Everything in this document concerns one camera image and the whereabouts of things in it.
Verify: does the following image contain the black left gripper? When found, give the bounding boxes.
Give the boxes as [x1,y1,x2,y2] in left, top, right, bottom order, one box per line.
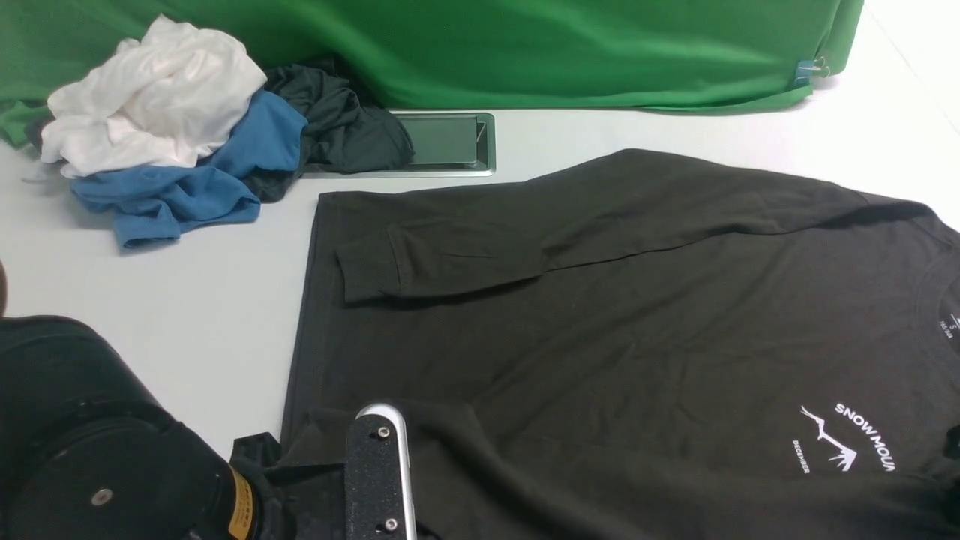
[229,433,347,539]

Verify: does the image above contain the dark gray long-sleeved shirt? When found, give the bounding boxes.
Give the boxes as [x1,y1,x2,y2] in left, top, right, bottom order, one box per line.
[281,149,958,539]

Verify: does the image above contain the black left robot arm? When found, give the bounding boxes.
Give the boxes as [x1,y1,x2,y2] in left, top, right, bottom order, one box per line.
[1,316,347,539]

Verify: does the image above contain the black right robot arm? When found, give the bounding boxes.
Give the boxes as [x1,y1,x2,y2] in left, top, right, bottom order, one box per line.
[943,426,959,525]

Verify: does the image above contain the crumpled blue garment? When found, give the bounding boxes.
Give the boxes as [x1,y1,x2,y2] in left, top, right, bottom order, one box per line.
[70,90,308,250]

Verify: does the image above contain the crumpled dark teal garment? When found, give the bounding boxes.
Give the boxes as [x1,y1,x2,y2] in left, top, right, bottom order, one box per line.
[243,54,416,204]

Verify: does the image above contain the crumpled white garment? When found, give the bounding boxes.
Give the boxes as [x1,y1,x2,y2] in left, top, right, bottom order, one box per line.
[39,15,266,179]

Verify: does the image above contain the green backdrop cloth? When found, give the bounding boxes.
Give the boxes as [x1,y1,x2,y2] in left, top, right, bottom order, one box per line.
[1,1,863,146]

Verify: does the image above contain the blue binder clip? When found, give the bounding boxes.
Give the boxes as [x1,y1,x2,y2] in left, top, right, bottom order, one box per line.
[794,55,831,88]

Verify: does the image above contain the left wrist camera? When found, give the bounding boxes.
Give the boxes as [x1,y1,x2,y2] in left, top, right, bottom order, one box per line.
[345,403,418,539]

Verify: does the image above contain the metal table cable hatch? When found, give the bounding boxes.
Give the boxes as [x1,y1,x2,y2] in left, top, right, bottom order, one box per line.
[303,112,495,178]

